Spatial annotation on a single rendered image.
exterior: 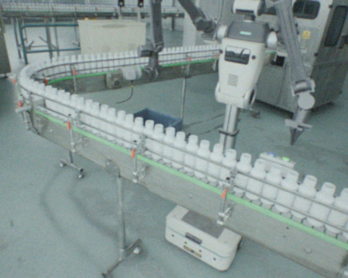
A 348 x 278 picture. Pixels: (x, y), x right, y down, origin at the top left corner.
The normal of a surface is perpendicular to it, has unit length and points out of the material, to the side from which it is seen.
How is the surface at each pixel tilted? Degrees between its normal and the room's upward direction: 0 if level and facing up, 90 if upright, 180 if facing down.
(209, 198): 90
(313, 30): 90
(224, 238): 0
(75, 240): 0
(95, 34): 90
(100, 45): 90
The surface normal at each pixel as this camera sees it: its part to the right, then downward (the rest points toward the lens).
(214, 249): -0.55, 0.36
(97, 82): 0.61, 0.40
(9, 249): 0.06, -0.88
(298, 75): -0.25, 0.54
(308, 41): -0.78, 0.25
